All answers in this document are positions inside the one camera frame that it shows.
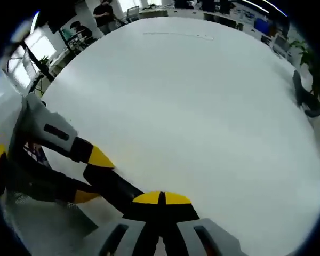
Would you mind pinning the black curved object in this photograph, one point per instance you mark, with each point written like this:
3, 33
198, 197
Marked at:
308, 102

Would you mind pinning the small green plant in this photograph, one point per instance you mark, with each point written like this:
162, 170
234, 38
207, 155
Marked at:
46, 60

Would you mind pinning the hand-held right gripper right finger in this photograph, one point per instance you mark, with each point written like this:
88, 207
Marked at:
189, 234

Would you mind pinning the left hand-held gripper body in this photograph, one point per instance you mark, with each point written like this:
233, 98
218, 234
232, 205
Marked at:
0, 170

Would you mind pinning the black tripod stand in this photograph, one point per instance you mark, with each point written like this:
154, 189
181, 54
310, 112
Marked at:
38, 64

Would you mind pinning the white office chair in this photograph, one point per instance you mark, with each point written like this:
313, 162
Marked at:
133, 13

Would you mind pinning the green potted plant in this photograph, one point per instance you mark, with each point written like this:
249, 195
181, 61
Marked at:
308, 56

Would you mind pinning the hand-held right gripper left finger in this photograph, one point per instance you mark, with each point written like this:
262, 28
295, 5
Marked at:
134, 232

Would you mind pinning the blue barrel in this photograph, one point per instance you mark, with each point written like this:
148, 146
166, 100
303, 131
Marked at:
262, 25

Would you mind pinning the white plant pot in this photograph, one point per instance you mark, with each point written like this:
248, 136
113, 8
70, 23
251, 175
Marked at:
306, 78

